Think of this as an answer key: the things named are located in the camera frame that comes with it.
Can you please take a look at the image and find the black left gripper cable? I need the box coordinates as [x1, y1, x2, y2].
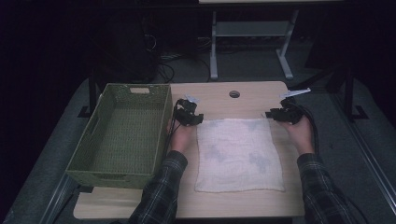
[163, 99, 185, 157]

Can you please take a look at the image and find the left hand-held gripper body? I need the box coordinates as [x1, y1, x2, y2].
[175, 93, 201, 127]

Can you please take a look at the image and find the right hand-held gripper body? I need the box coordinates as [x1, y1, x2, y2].
[277, 88, 312, 125]

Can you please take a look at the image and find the grey metal stand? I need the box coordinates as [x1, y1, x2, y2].
[209, 8, 301, 80]

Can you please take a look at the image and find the aluminium floor rail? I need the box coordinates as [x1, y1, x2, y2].
[329, 92, 396, 217]

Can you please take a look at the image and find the person's right hand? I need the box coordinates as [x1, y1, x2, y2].
[276, 117, 316, 156]

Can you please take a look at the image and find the bundle of floor cables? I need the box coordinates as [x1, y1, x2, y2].
[157, 35, 213, 84]

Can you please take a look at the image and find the green woven basket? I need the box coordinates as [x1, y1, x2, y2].
[64, 82, 174, 190]

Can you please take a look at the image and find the white printed towel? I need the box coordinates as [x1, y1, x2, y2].
[194, 117, 286, 193]

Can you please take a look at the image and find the person's left hand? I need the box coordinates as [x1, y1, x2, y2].
[167, 118, 199, 155]

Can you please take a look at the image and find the dark bulky object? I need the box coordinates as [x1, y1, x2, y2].
[101, 12, 163, 84]

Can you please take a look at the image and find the black table frame leg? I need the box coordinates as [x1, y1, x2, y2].
[78, 68, 101, 119]
[323, 63, 370, 123]

